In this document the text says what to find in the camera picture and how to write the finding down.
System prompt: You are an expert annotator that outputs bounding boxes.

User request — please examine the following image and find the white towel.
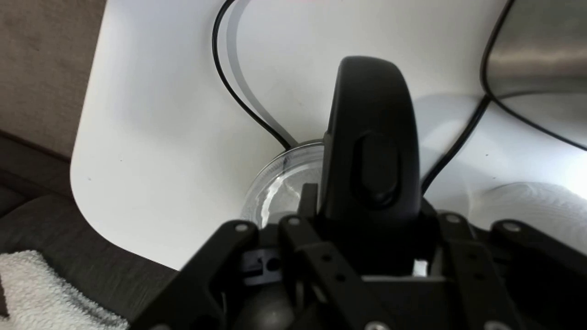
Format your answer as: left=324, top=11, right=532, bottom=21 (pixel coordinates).
left=0, top=248, right=130, bottom=330

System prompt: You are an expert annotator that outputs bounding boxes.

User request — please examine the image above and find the dark grey couch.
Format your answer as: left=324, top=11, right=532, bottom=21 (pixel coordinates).
left=0, top=131, right=187, bottom=330

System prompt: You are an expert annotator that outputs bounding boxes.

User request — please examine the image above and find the black power cable with plug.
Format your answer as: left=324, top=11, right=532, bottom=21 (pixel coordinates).
left=209, top=0, right=495, bottom=193

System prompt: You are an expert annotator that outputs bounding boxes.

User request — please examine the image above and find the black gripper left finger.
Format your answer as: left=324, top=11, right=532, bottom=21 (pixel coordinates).
left=128, top=213, right=394, bottom=330

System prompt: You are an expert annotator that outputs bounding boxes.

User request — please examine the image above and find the black glass electric kettle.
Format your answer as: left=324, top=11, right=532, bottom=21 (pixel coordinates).
left=240, top=55, right=440, bottom=281

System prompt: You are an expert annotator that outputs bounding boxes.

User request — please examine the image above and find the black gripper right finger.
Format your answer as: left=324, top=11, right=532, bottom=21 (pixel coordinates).
left=435, top=211, right=587, bottom=330

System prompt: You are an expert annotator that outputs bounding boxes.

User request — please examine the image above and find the stainless steel toaster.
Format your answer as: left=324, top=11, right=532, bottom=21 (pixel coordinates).
left=480, top=0, right=587, bottom=153

